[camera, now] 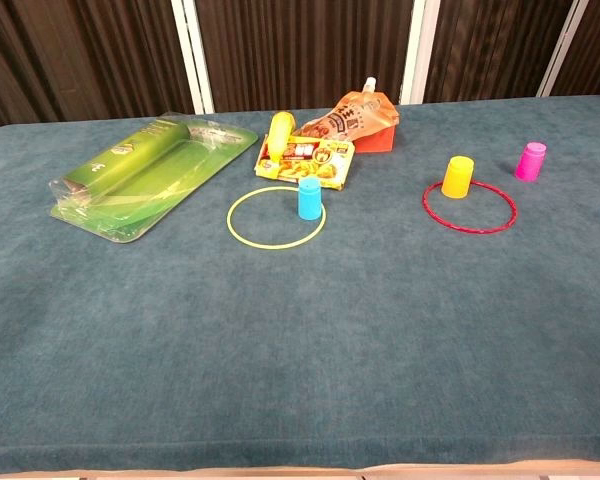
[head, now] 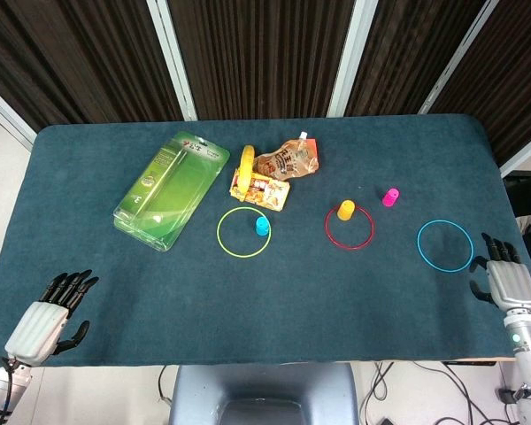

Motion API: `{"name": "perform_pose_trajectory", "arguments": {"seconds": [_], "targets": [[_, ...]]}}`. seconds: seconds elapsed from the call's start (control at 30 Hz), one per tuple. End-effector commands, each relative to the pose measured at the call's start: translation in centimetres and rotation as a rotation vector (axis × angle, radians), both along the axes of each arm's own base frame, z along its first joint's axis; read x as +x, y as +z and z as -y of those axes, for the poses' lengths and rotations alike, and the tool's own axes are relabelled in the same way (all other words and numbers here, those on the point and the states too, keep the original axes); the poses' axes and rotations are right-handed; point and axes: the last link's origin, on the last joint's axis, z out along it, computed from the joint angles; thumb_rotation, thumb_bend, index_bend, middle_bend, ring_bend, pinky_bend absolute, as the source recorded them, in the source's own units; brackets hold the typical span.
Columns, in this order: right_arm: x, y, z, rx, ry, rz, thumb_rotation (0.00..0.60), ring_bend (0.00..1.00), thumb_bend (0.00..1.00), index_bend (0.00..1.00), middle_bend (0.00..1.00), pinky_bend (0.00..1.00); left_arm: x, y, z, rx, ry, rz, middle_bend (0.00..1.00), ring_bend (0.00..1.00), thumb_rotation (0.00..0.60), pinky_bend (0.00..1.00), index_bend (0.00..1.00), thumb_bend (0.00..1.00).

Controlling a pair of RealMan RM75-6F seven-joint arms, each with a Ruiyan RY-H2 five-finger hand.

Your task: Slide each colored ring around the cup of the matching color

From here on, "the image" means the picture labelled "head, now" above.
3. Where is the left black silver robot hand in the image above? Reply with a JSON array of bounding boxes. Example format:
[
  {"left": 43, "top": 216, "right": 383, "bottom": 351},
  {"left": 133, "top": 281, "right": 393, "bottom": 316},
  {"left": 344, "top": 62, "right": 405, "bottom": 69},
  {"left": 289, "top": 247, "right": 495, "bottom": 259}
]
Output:
[{"left": 4, "top": 268, "right": 100, "bottom": 367}]

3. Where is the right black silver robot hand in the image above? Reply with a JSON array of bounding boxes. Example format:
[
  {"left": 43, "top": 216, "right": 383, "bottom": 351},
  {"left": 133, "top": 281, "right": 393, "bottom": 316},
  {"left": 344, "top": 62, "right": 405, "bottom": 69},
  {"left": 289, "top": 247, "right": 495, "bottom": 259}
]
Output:
[{"left": 468, "top": 232, "right": 531, "bottom": 313}]

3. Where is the red thin ring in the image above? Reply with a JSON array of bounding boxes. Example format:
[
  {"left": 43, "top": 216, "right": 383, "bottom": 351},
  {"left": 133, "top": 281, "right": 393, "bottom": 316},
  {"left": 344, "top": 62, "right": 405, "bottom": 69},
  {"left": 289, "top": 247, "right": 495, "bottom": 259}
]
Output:
[{"left": 324, "top": 205, "right": 376, "bottom": 251}]

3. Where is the yellow-green thin ring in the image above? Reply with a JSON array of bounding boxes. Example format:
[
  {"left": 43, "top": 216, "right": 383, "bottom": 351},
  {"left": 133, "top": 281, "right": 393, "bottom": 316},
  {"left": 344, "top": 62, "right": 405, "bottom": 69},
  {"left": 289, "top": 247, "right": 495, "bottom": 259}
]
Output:
[{"left": 216, "top": 206, "right": 273, "bottom": 259}]

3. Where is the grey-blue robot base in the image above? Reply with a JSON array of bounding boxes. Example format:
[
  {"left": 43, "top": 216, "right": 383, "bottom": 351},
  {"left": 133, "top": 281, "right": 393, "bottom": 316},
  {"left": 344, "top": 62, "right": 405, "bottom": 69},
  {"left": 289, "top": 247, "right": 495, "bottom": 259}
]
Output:
[{"left": 168, "top": 362, "right": 359, "bottom": 425}]

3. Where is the dark teal table cloth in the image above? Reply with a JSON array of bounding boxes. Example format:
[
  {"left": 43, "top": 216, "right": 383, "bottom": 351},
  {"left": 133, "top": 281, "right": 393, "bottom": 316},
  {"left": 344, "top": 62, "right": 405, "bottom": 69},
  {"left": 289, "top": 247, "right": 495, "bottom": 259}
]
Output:
[{"left": 0, "top": 113, "right": 531, "bottom": 369}]

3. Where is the black fabric object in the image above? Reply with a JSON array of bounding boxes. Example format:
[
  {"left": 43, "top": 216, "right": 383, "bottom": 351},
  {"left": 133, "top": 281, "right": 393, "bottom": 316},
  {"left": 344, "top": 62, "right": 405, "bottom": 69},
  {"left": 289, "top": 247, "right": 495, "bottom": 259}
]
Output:
[{"left": 502, "top": 170, "right": 531, "bottom": 269}]

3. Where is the green blister pack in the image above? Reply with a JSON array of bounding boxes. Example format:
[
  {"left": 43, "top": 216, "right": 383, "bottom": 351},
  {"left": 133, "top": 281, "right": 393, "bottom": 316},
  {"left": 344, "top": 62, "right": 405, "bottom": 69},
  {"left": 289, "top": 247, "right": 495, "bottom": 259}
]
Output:
[{"left": 112, "top": 130, "right": 231, "bottom": 253}]

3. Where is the dark brown ribbed partition panel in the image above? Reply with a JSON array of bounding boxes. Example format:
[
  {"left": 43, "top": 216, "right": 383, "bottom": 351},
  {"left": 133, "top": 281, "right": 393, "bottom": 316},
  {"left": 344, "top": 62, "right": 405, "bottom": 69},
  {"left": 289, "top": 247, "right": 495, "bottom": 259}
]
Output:
[
  {"left": 167, "top": 0, "right": 355, "bottom": 120},
  {"left": 344, "top": 0, "right": 488, "bottom": 117},
  {"left": 428, "top": 0, "right": 531, "bottom": 167},
  {"left": 0, "top": 0, "right": 182, "bottom": 132}
]

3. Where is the brown spouted drink pouch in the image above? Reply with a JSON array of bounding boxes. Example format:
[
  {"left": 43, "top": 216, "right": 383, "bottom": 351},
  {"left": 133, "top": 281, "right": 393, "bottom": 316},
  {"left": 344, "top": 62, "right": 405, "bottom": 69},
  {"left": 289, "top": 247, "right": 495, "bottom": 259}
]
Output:
[{"left": 251, "top": 130, "right": 320, "bottom": 182}]

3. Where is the orange snack packet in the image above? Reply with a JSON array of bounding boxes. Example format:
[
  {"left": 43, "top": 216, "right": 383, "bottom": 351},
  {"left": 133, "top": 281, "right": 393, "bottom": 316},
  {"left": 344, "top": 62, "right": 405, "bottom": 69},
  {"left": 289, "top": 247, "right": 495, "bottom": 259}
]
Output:
[{"left": 228, "top": 166, "right": 291, "bottom": 213}]

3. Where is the yellow banana toy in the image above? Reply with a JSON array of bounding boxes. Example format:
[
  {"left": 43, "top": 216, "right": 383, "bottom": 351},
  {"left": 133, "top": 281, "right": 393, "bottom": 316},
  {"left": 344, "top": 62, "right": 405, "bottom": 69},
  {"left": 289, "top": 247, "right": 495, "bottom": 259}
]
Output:
[{"left": 240, "top": 144, "right": 256, "bottom": 196}]

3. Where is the blue thin ring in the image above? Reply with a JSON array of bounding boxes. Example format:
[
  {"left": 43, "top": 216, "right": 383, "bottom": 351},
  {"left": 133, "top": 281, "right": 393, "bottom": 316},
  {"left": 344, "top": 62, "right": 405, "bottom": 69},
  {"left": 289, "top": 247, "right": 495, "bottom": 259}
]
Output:
[{"left": 416, "top": 220, "right": 474, "bottom": 273}]

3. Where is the black floor cable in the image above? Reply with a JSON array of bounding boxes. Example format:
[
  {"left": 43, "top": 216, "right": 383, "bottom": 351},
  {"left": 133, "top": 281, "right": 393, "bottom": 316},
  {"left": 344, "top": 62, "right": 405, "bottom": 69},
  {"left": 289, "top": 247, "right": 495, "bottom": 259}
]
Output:
[
  {"left": 413, "top": 360, "right": 517, "bottom": 425},
  {"left": 362, "top": 360, "right": 397, "bottom": 415},
  {"left": 158, "top": 365, "right": 173, "bottom": 404}
]

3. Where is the white partition post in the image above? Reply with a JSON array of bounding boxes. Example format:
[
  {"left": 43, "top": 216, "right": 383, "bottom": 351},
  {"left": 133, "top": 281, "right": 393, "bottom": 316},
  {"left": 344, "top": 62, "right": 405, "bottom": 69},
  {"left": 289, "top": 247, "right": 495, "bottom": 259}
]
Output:
[
  {"left": 326, "top": 0, "right": 379, "bottom": 119},
  {"left": 0, "top": 78, "right": 37, "bottom": 151},
  {"left": 146, "top": 0, "right": 199, "bottom": 121},
  {"left": 498, "top": 127, "right": 531, "bottom": 178},
  {"left": 418, "top": 0, "right": 499, "bottom": 115}
]

